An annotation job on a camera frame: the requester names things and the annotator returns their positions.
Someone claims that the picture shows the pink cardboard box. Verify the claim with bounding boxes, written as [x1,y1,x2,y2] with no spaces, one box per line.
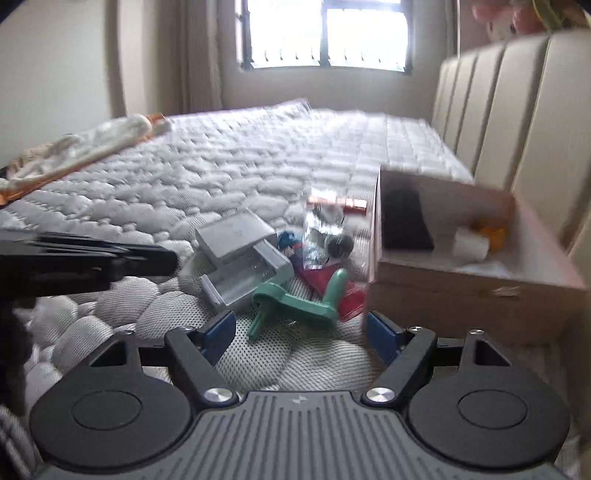
[366,169,588,345]

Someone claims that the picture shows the clear bag with parts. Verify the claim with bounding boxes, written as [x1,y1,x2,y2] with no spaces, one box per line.
[301,187,368,270]

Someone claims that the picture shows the white cable box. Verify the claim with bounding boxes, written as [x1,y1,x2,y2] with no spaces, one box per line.
[195,209,277,267]

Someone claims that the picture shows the beige padded headboard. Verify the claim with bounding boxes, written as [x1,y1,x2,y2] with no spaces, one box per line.
[432,30,590,277]

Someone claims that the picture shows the barred window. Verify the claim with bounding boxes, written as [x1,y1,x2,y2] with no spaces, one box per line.
[235,1,414,74]

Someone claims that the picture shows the red blue tube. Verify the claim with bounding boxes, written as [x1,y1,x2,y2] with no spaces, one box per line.
[277,230,366,322]

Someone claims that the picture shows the quilted grey mattress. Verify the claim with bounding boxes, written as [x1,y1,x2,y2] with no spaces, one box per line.
[0,97,583,480]

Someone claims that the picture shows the orange toy figure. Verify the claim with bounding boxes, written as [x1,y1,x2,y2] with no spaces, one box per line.
[471,221,508,254]

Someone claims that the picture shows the beige curtain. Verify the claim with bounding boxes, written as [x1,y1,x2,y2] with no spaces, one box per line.
[115,1,222,115]

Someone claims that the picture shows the black cylindrical object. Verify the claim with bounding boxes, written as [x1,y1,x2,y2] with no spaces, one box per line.
[382,188,435,251]

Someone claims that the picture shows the white folded cloth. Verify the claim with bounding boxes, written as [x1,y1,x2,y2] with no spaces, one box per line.
[1,113,171,206]

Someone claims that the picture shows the grey square pad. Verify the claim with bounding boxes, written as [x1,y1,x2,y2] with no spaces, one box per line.
[452,227,490,262]

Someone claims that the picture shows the pink plush toy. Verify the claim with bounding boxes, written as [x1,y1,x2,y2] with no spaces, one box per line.
[471,0,545,42]

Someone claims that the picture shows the green plastic tool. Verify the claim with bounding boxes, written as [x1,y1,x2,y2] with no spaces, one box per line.
[247,268,349,342]

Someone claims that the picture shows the green plant leaves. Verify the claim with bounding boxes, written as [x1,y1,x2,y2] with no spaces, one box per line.
[532,0,588,31]

